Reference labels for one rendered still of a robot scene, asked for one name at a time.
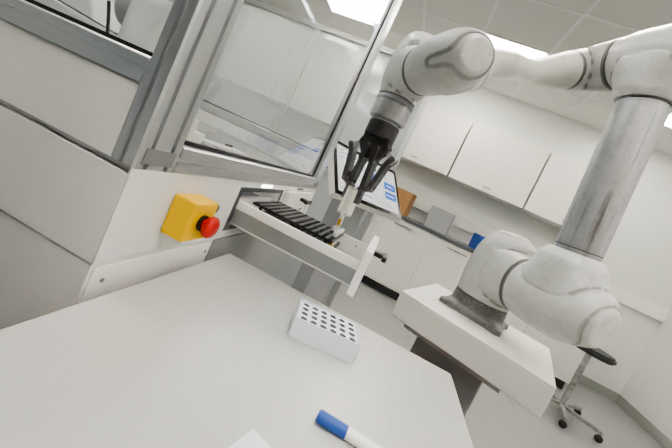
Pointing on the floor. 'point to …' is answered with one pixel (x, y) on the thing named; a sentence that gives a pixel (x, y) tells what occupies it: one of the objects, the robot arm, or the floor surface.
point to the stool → (575, 386)
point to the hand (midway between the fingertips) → (349, 201)
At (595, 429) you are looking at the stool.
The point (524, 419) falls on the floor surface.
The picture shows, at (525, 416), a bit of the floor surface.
